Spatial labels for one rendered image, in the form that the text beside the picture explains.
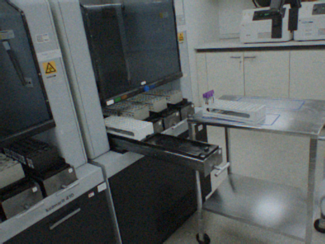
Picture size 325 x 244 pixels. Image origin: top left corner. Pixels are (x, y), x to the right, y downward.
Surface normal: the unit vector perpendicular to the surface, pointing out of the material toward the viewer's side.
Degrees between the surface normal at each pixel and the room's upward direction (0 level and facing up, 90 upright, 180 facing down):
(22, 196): 90
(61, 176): 90
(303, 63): 90
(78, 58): 90
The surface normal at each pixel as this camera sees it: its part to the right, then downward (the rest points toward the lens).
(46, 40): 0.76, 0.13
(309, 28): -0.64, 0.34
